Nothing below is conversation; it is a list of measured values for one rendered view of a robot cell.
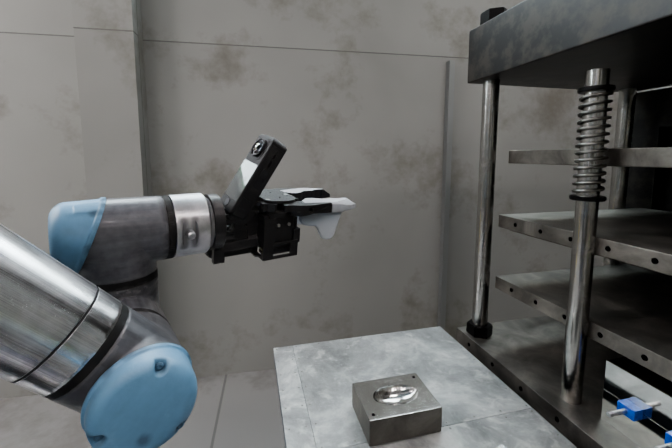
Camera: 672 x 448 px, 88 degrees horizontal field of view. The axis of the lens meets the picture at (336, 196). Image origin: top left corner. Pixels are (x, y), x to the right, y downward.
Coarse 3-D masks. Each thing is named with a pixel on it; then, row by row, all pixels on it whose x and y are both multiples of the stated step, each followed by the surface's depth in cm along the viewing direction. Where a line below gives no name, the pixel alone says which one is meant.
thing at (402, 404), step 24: (360, 384) 100; (384, 384) 100; (408, 384) 100; (360, 408) 93; (384, 408) 90; (408, 408) 90; (432, 408) 90; (384, 432) 87; (408, 432) 89; (432, 432) 91
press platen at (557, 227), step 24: (504, 216) 135; (528, 216) 133; (552, 216) 133; (600, 216) 133; (624, 216) 133; (648, 216) 133; (552, 240) 113; (600, 240) 98; (624, 240) 95; (648, 240) 95; (648, 264) 86
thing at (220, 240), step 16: (272, 192) 50; (256, 208) 46; (272, 208) 45; (224, 224) 42; (240, 224) 45; (256, 224) 47; (272, 224) 46; (288, 224) 48; (224, 240) 43; (240, 240) 45; (256, 240) 47; (272, 240) 46; (288, 240) 48; (208, 256) 46; (224, 256) 45; (256, 256) 47; (272, 256) 47; (288, 256) 48
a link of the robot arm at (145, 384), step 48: (0, 240) 22; (0, 288) 21; (48, 288) 23; (96, 288) 27; (0, 336) 21; (48, 336) 23; (96, 336) 25; (144, 336) 27; (48, 384) 23; (96, 384) 24; (144, 384) 25; (192, 384) 27; (96, 432) 23; (144, 432) 25
